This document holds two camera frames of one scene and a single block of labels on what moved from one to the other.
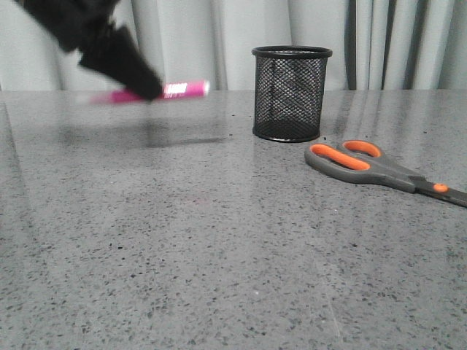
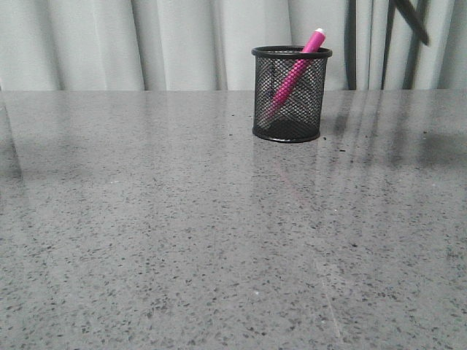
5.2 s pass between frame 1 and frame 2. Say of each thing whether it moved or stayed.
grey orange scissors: moved
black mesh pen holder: stayed
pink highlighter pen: moved
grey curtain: stayed
